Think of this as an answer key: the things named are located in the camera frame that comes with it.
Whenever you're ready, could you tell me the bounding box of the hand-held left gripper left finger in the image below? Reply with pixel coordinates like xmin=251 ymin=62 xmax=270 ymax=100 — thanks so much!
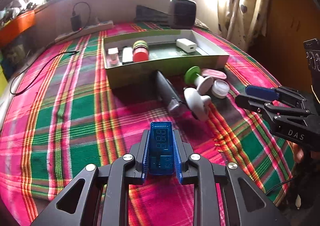
xmin=30 ymin=129 xmax=152 ymax=226

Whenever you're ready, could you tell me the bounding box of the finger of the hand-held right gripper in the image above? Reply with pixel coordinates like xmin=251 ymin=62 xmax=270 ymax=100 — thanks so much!
xmin=245 ymin=85 xmax=310 ymax=110
xmin=235 ymin=94 xmax=313 ymax=129

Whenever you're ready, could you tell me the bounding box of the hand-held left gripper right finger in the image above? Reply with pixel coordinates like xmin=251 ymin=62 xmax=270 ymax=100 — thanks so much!
xmin=171 ymin=131 xmax=290 ymax=226

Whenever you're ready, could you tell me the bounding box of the blue usb tester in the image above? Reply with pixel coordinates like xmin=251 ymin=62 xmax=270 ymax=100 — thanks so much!
xmin=149 ymin=121 xmax=177 ymax=176

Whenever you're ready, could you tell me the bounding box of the small white round jar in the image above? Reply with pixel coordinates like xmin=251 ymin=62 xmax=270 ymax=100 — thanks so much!
xmin=211 ymin=79 xmax=230 ymax=99

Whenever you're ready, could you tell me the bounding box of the pink oval case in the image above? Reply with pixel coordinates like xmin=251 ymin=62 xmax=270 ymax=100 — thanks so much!
xmin=201 ymin=68 xmax=227 ymax=80

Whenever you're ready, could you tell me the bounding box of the green white spool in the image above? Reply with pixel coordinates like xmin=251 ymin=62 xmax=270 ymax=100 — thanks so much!
xmin=184 ymin=66 xmax=214 ymax=96

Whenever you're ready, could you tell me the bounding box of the white round gadget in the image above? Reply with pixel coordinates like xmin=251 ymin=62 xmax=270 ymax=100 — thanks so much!
xmin=184 ymin=88 xmax=212 ymax=121

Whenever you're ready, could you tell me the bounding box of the green cardboard box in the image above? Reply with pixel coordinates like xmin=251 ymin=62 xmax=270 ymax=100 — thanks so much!
xmin=102 ymin=29 xmax=230 ymax=89

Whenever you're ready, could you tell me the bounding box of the white charger block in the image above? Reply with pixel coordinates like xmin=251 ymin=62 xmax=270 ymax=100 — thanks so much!
xmin=176 ymin=38 xmax=197 ymax=53

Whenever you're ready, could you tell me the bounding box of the red capped green bottle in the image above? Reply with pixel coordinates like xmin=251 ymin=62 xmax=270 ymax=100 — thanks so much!
xmin=132 ymin=41 xmax=150 ymax=62

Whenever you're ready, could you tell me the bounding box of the silver power bank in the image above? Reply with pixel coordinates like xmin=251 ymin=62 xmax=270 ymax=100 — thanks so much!
xmin=122 ymin=47 xmax=133 ymax=64

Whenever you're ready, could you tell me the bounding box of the pink white cable winder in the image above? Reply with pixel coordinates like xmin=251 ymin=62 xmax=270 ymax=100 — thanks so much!
xmin=107 ymin=48 xmax=119 ymax=67

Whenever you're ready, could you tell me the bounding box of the person's right hand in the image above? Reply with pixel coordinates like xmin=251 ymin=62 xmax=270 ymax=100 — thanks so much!
xmin=293 ymin=142 xmax=305 ymax=164

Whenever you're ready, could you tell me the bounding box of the pink green plaid blanket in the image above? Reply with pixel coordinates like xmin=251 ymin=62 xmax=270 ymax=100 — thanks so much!
xmin=0 ymin=21 xmax=300 ymax=226

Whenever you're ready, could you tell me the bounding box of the wooden cabinet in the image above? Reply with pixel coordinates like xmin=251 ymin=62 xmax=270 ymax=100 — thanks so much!
xmin=247 ymin=0 xmax=320 ymax=96

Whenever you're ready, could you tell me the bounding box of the white power strip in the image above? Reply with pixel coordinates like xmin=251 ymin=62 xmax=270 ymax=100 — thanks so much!
xmin=54 ymin=21 xmax=114 ymax=42

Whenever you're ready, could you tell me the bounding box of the orange tray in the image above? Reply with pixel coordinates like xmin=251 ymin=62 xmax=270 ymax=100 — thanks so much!
xmin=0 ymin=11 xmax=36 ymax=46

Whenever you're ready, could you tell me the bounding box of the thin black cable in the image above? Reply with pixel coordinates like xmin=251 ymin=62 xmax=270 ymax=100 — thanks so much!
xmin=265 ymin=178 xmax=293 ymax=195

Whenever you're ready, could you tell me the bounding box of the loose black cable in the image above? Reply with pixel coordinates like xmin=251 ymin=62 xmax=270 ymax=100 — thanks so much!
xmin=10 ymin=51 xmax=80 ymax=95

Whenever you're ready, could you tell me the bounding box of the black charger with cable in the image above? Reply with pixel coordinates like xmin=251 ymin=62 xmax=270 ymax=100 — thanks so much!
xmin=71 ymin=2 xmax=91 ymax=30

